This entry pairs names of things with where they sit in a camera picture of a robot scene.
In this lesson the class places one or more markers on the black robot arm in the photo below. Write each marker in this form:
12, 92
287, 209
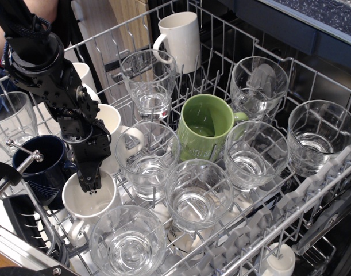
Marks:
34, 59

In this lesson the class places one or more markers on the clear glass far right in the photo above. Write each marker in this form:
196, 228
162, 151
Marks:
317, 132

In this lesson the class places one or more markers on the green ceramic mug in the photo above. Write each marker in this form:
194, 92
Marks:
205, 122

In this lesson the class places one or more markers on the dark blue mug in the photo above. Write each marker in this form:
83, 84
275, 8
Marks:
48, 177

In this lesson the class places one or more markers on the clear glass rear centre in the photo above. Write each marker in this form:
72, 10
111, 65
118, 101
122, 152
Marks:
149, 77

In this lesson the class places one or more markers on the clear glass rear right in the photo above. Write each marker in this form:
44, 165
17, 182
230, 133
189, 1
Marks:
257, 86

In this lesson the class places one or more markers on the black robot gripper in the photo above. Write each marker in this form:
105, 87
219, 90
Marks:
76, 114

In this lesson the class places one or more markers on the white mug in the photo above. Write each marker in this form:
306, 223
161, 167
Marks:
88, 207
179, 33
86, 77
112, 121

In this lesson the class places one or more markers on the black clamp with metal screw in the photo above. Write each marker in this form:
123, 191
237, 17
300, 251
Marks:
12, 176

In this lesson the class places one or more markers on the metal wire dishwasher rack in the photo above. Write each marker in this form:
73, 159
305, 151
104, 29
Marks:
308, 215

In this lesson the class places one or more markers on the clear glass far left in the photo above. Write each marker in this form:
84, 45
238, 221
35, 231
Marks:
18, 121

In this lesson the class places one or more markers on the clear glass front left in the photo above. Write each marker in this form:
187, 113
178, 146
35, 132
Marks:
128, 240

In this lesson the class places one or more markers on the clear glass front centre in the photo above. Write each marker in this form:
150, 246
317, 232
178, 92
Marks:
198, 194

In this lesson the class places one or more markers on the clear glass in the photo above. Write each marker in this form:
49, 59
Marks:
149, 77
317, 132
128, 240
146, 153
257, 86
198, 194
18, 121
255, 153

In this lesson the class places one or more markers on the white cup lower rack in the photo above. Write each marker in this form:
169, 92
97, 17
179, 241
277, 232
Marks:
280, 260

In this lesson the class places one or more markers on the wooden cabinet panel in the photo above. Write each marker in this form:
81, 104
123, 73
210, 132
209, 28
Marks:
115, 29

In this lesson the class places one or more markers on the black plastic cutlery tray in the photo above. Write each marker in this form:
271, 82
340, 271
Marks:
25, 221

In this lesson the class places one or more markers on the clear glass middle right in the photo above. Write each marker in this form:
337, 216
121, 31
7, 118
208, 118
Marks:
255, 153

